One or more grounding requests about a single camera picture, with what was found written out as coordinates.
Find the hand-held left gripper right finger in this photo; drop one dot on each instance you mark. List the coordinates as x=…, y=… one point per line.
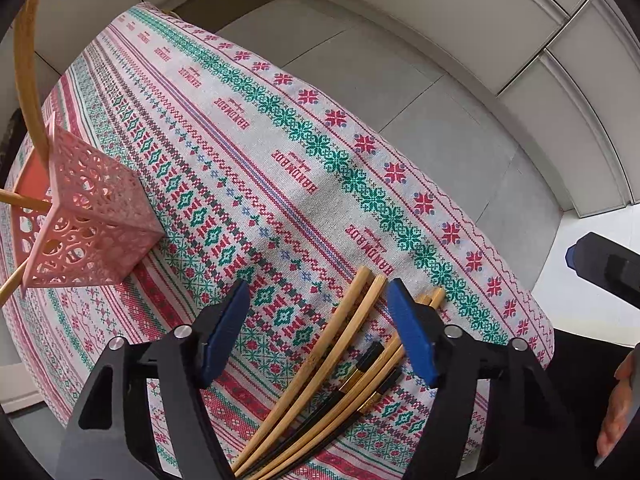
x=412, y=335

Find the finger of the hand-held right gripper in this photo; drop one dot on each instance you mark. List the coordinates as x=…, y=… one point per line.
x=600, y=265

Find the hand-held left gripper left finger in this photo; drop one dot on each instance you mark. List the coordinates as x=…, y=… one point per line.
x=222, y=332

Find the black chopstick with gold band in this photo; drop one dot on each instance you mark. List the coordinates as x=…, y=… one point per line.
x=367, y=357
x=387, y=385

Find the pile of bamboo chopsticks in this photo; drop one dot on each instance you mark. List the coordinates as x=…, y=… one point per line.
x=320, y=355

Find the pink perforated utensil holder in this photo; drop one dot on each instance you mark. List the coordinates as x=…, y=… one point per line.
x=100, y=220

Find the single light wooden chopstick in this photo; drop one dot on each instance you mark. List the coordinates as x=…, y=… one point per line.
x=10, y=285
x=25, y=75
x=25, y=199

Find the person's right hand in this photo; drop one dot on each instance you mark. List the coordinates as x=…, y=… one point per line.
x=622, y=410

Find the patterned tablecloth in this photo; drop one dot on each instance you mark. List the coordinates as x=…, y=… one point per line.
x=300, y=160

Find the white kitchen cabinets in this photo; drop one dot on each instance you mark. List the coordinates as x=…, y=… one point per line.
x=450, y=10

